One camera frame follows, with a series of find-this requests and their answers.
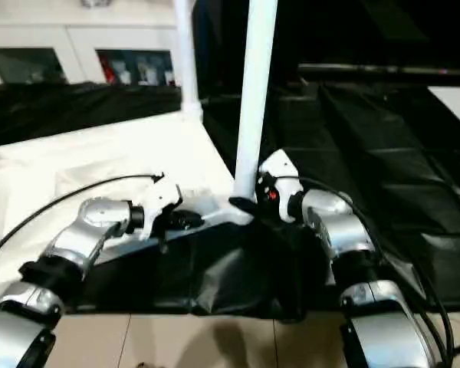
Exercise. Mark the white plastic table top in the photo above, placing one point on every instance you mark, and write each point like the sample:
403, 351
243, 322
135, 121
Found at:
61, 165

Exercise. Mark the white plastic table leg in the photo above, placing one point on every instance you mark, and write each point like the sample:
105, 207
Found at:
255, 76
188, 57

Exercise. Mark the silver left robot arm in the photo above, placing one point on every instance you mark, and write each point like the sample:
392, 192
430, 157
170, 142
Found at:
92, 226

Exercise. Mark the black mat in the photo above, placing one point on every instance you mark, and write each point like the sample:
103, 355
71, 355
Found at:
368, 172

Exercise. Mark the dark long bar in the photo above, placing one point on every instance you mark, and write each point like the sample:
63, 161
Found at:
387, 73

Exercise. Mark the white flat board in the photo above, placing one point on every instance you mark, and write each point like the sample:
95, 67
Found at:
458, 107

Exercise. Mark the white cabinet with glass doors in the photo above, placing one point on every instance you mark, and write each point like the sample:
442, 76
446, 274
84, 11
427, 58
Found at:
61, 34

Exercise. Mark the dark crumpled bundle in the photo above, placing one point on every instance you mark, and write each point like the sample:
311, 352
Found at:
96, 2

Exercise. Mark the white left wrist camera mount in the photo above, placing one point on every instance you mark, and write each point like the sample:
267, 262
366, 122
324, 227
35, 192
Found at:
157, 199

